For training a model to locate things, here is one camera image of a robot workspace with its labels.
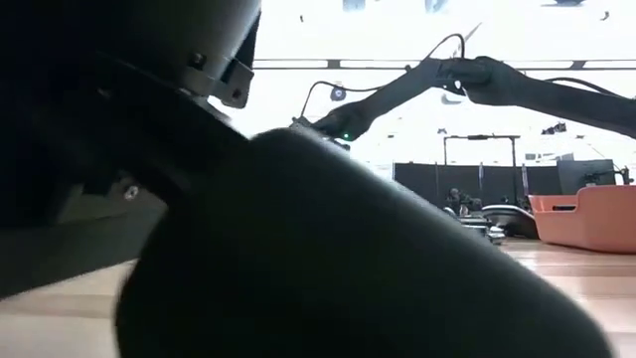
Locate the black partition screen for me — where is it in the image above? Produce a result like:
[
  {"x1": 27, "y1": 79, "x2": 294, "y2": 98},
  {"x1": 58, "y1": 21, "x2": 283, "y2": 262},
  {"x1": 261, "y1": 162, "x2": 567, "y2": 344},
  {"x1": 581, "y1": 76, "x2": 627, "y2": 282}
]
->
[{"x1": 394, "y1": 161, "x2": 560, "y2": 210}]

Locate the black stand frame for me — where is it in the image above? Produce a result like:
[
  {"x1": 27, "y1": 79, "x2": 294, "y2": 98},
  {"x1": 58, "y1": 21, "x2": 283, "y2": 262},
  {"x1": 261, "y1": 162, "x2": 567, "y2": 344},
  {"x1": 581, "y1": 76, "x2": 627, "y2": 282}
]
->
[{"x1": 443, "y1": 133, "x2": 522, "y2": 166}]

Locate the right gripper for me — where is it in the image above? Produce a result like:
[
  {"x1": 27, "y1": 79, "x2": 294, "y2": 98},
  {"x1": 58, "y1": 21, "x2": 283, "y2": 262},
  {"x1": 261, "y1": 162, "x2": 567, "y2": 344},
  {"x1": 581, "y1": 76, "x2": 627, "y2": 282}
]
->
[{"x1": 291, "y1": 101, "x2": 377, "y2": 151}]

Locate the black curved object white rim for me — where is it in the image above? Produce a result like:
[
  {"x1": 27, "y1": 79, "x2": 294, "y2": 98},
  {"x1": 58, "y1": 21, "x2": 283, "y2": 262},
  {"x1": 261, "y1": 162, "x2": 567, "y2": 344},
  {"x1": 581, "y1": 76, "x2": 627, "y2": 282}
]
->
[{"x1": 480, "y1": 203, "x2": 541, "y2": 240}]

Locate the orange plastic bin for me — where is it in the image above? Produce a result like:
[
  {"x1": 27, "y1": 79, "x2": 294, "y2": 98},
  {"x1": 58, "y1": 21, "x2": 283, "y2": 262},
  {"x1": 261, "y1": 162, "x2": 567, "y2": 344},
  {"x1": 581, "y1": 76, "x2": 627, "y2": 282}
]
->
[{"x1": 527, "y1": 184, "x2": 636, "y2": 255}]

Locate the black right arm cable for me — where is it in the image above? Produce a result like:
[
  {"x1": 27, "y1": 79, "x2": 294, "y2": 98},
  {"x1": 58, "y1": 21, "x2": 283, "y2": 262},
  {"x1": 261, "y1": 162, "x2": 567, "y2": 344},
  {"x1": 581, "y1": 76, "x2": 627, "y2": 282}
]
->
[{"x1": 299, "y1": 32, "x2": 467, "y2": 120}]

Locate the black computer monitor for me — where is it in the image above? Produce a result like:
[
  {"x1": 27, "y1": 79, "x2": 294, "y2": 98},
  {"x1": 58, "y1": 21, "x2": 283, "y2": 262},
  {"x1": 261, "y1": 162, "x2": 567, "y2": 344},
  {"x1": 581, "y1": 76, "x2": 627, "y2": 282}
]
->
[{"x1": 556, "y1": 158, "x2": 617, "y2": 196}]

